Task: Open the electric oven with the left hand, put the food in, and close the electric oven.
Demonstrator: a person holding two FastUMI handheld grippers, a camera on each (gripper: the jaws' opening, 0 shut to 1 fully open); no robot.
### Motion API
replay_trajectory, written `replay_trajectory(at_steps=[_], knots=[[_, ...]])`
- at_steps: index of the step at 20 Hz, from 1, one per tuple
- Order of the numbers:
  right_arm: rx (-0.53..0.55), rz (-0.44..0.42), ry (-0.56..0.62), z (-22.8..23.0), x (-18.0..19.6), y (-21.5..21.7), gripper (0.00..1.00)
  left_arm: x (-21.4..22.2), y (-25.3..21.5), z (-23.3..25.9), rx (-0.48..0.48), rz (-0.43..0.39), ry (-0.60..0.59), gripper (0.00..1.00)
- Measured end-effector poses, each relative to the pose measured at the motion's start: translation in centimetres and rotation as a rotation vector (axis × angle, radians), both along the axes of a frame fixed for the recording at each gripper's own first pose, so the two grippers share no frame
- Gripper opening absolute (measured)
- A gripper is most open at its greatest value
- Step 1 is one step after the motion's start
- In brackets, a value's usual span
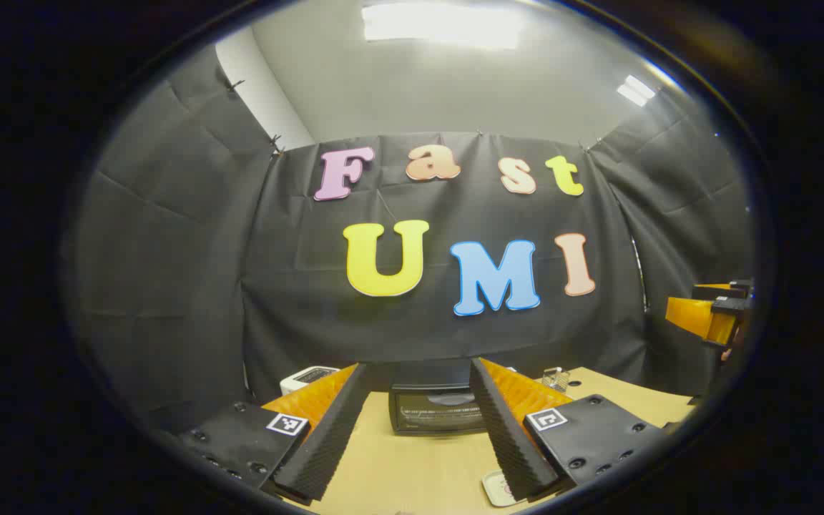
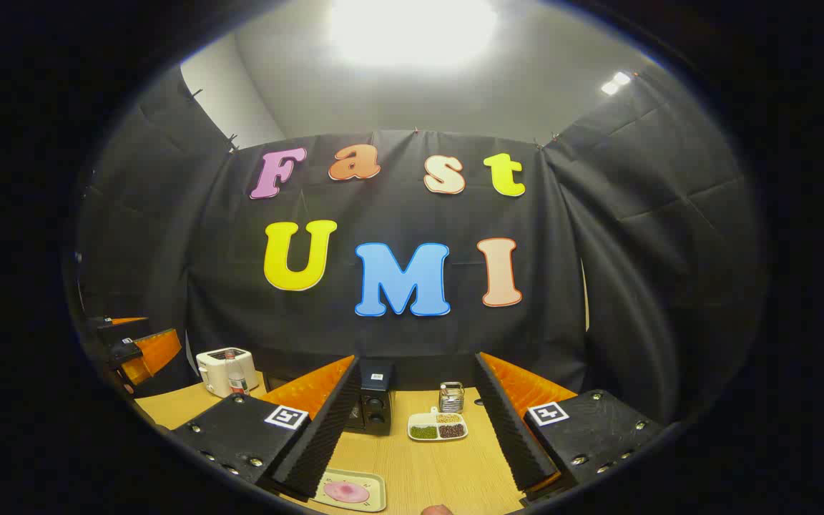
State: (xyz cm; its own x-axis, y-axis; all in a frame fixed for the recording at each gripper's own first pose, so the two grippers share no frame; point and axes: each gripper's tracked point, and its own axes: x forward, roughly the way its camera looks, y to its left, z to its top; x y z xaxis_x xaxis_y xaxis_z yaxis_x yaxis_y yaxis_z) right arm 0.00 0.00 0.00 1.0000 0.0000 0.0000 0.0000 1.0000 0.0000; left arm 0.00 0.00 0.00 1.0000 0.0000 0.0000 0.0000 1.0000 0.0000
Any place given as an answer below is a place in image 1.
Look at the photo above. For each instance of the cream food tray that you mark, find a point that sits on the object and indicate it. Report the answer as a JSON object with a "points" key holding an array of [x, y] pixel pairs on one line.
{"points": [[496, 491]]}

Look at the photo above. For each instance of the black electric oven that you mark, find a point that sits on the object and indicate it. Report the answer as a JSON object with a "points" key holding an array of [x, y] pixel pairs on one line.
{"points": [[433, 408]]}

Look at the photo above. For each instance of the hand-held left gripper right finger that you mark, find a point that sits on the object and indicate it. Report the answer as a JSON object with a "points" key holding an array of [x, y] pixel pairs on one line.
{"points": [[505, 429]]}

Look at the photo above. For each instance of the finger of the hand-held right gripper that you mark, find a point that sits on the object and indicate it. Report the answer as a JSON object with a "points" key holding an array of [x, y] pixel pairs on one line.
{"points": [[723, 290], [694, 315]]}

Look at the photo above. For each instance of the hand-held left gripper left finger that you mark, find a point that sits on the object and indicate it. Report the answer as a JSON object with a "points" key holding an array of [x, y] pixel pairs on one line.
{"points": [[326, 436]]}

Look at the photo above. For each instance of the white toaster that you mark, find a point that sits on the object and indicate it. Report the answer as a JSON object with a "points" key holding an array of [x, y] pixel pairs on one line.
{"points": [[305, 377]]}

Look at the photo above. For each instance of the black backdrop cloth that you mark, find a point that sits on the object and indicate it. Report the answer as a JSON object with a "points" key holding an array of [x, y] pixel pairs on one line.
{"points": [[297, 286]]}

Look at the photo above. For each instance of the large ceiling light panel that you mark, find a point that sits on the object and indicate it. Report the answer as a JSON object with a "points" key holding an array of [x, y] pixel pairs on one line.
{"points": [[440, 25]]}

